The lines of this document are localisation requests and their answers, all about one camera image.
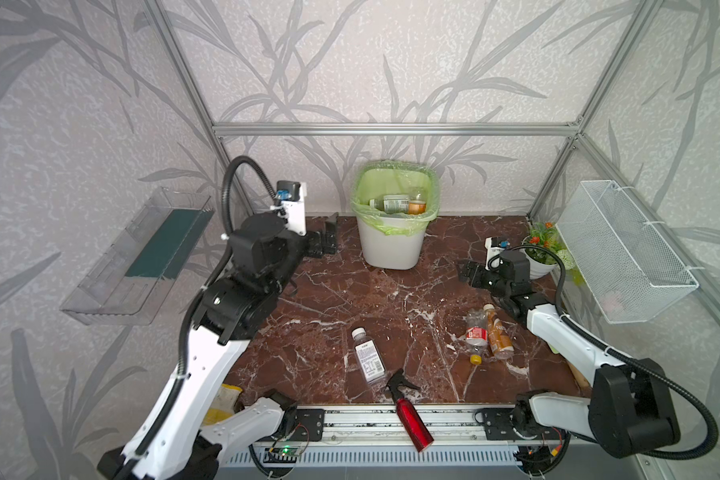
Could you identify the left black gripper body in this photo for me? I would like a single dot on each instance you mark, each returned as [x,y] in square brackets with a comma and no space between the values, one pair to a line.
[318,241]

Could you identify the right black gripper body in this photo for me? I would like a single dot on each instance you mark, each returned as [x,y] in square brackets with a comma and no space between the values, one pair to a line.
[480,276]

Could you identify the red label crushed bottle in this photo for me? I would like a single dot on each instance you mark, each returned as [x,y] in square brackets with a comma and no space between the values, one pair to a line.
[476,335]

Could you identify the orange cap clear bottle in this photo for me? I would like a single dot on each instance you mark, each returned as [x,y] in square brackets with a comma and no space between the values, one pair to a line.
[416,207]

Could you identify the white label bottle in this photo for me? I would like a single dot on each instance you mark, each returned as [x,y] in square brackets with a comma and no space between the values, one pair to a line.
[368,356]

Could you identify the clear square bottle white cap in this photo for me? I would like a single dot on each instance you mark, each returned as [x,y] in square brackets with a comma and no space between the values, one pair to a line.
[391,204]

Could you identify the brown bottle near right arm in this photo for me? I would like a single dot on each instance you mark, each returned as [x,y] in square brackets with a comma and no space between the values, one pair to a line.
[500,342]

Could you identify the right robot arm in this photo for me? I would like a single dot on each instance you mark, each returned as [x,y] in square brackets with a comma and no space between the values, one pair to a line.
[630,409]

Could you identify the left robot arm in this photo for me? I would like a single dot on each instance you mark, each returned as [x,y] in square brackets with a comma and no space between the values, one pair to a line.
[260,259]

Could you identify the white waste bin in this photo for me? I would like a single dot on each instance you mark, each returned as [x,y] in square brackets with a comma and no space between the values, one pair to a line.
[389,252]

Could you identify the green bin liner bag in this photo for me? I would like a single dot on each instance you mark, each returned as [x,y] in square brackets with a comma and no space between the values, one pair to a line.
[384,178]

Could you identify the potted plant in white pot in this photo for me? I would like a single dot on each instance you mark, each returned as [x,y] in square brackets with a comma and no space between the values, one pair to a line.
[544,240]

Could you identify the yellow work glove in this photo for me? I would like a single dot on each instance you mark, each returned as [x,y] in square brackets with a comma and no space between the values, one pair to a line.
[223,405]

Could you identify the red spray bottle black trigger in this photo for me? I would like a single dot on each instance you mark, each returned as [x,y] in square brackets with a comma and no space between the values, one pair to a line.
[407,413]

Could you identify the right wiring bundle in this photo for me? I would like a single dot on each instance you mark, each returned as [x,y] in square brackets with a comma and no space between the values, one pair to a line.
[537,459]

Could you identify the green circuit board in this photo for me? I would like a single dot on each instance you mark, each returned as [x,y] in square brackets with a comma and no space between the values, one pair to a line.
[288,454]

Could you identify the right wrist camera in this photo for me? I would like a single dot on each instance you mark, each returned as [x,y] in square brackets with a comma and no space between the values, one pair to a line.
[494,246]

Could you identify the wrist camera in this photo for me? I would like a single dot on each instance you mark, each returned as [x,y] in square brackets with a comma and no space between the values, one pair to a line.
[494,246]
[290,205]

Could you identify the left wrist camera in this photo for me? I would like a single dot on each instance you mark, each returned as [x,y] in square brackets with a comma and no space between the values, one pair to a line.
[290,205]

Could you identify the white wire mesh basket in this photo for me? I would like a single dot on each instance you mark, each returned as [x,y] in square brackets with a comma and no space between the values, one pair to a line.
[632,272]

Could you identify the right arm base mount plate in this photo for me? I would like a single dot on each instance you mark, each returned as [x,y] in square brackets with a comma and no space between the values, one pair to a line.
[497,424]

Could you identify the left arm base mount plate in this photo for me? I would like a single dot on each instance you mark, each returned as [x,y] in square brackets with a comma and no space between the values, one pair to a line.
[304,424]

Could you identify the clear acrylic wall shelf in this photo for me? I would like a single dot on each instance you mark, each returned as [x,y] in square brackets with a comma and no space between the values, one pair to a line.
[129,283]

